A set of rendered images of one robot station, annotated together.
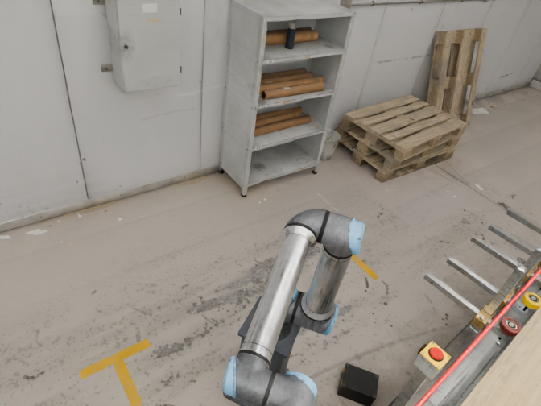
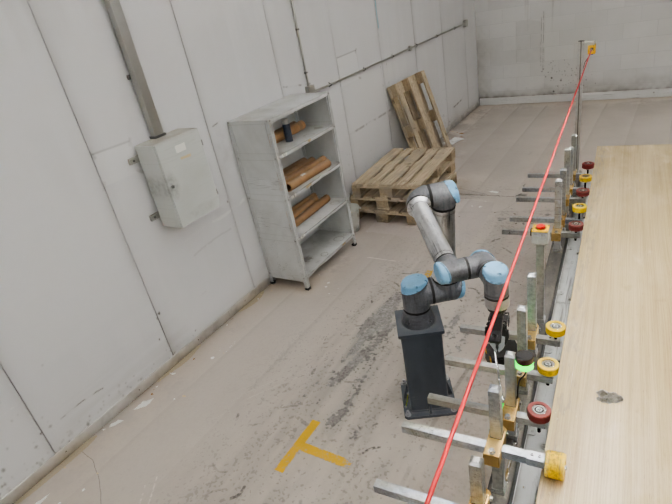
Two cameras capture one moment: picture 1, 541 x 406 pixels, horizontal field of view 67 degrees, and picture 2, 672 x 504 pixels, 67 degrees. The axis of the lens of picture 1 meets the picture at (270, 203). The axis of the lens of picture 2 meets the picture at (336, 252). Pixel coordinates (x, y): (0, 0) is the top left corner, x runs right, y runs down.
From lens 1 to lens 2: 128 cm
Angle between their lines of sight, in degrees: 15
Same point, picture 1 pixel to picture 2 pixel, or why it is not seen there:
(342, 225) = (441, 185)
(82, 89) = (140, 244)
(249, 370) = (450, 260)
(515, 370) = (595, 241)
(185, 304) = (324, 382)
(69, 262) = (195, 408)
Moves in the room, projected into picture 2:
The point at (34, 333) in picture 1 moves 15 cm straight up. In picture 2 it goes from (211, 468) to (204, 450)
